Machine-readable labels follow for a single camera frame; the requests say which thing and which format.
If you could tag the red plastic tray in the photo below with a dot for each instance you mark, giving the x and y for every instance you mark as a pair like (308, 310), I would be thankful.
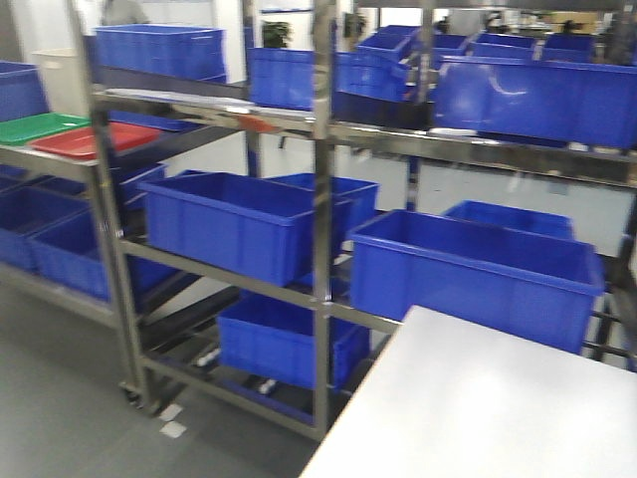
(80, 143)

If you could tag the blue bin upper left shelf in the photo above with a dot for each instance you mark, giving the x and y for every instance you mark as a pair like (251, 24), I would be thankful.
(593, 104)

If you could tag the large blue plastic bin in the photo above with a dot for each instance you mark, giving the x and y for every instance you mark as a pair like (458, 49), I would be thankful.
(532, 286)

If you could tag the stainless steel shelf rack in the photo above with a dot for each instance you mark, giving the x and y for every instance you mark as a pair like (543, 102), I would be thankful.
(91, 253)

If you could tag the cream plastic basket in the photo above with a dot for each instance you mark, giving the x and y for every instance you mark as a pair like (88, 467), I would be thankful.
(62, 79)

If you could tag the blue bin middle shelf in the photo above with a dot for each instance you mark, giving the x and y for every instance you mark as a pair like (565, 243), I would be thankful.
(250, 226)

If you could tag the blue bin shelf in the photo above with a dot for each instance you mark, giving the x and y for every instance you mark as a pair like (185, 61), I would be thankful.
(593, 104)
(250, 226)
(276, 339)

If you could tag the blue bin bottom shelf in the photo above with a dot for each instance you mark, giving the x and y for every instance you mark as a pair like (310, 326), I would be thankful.
(276, 339)

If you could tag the green plastic tray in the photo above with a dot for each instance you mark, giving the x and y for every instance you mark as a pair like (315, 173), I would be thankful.
(17, 132)

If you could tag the stacked blue crates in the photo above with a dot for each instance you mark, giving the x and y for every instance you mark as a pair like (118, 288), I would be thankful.
(186, 52)

